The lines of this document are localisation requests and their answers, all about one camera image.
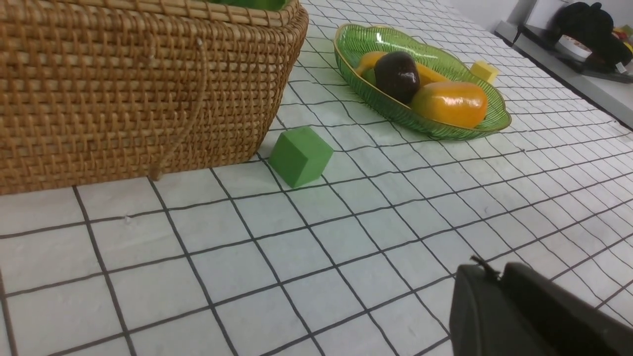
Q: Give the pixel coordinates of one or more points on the orange yellow mango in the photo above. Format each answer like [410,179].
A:
[458,104]

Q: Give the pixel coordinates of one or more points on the yellow foam cube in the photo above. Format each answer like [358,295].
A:
[484,71]

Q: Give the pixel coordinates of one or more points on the dark purple mangosteen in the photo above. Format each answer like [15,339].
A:
[396,75]

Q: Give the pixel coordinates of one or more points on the yellow banana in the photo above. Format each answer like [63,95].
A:
[426,74]

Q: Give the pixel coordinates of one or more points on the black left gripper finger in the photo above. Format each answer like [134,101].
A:
[519,312]

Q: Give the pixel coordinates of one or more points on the black object on side shelf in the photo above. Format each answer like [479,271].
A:
[593,27]

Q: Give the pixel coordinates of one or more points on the grey side shelf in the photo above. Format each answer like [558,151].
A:
[610,96]

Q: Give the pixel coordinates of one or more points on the green foam cube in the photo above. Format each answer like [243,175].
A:
[300,156]

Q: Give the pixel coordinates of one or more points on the white checkered tablecloth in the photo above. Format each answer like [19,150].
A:
[231,261]

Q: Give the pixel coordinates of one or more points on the woven rattan basket green lining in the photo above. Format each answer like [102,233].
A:
[102,90]

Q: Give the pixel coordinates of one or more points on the green leaf-shaped glass plate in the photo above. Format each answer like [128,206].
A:
[352,41]

